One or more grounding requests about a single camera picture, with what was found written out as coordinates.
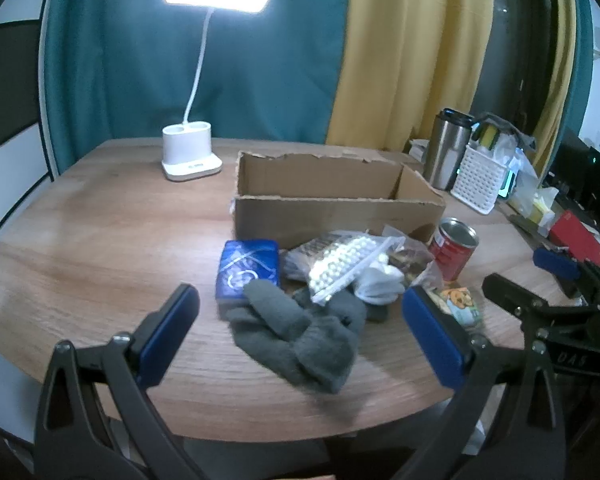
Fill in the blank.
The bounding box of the white cloth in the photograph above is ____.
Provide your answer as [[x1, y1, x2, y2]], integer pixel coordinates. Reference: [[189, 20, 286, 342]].
[[352, 255, 407, 306]]

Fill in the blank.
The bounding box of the yellow tissue packet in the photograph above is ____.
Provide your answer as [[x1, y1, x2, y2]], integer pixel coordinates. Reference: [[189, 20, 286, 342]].
[[510, 187, 561, 236]]

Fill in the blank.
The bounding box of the yellow curtain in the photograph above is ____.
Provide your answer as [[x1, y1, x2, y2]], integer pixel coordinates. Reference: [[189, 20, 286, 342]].
[[325, 0, 578, 171]]

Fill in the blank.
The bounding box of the cartoon print tissue packet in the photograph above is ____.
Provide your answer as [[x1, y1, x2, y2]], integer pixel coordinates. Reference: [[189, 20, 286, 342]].
[[425, 285, 483, 333]]

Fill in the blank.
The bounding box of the red box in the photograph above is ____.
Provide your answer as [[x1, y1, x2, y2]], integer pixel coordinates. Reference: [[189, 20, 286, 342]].
[[549, 211, 600, 266]]

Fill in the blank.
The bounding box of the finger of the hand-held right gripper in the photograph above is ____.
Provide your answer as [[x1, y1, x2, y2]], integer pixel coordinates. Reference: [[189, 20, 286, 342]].
[[481, 272, 597, 335], [532, 247, 600, 302]]

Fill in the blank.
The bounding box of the clear plastic bag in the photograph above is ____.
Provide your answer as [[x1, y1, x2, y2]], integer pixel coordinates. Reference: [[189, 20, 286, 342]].
[[495, 132, 538, 197]]

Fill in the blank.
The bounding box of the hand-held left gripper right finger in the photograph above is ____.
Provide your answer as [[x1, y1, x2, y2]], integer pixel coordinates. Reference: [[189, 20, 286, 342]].
[[390, 286, 571, 480]]

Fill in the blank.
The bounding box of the cardboard box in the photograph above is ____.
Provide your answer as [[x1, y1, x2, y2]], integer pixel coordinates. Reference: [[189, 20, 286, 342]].
[[228, 151, 447, 251]]

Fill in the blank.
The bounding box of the yellow sponge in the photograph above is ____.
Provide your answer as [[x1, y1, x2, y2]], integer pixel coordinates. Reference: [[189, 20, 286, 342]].
[[472, 122, 501, 151]]

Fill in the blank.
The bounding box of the clear snack bag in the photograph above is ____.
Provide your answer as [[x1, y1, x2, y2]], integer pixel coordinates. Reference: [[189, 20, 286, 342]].
[[380, 225, 443, 291]]

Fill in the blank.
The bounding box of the teal curtain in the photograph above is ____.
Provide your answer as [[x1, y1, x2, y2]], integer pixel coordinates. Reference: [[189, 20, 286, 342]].
[[40, 0, 593, 178]]

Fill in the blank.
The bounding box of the red tin can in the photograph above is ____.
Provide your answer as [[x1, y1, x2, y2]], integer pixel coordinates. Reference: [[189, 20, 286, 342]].
[[428, 217, 480, 282]]

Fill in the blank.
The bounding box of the steel tumbler with black lid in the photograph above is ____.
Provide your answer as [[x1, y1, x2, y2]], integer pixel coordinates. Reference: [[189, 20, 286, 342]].
[[422, 108, 476, 192]]

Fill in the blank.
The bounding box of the white perforated basket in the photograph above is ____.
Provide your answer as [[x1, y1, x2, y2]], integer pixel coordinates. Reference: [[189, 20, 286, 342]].
[[450, 144, 512, 216]]

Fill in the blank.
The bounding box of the white desk lamp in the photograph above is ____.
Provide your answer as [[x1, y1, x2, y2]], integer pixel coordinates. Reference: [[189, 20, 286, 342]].
[[161, 0, 272, 182]]

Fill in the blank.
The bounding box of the blue tissue packet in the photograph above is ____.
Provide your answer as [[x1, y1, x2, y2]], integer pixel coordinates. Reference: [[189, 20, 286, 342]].
[[215, 239, 281, 318]]

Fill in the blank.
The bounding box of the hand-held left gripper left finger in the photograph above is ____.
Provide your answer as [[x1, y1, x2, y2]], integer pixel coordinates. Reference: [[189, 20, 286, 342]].
[[34, 283, 201, 480]]

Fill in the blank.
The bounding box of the black monitor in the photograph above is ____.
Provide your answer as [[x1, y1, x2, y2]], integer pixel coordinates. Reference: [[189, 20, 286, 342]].
[[542, 127, 600, 238]]

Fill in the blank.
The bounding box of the grey knit glove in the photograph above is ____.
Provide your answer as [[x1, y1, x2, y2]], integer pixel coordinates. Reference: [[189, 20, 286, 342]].
[[225, 280, 391, 395]]

